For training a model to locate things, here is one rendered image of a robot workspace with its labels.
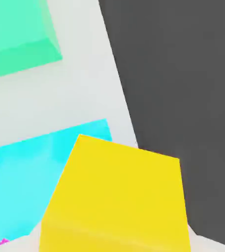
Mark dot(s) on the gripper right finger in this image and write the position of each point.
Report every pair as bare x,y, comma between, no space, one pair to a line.
202,245

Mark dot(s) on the large cyan box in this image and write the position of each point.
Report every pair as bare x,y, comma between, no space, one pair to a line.
15,187

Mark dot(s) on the small yellow cube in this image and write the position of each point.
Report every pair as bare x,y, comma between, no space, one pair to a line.
116,196

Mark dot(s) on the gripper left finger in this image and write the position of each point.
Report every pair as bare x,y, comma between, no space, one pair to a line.
23,245

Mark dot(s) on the large mint green box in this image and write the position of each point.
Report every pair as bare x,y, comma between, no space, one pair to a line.
15,29

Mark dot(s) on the small magenta cube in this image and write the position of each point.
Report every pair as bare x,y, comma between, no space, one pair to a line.
4,241

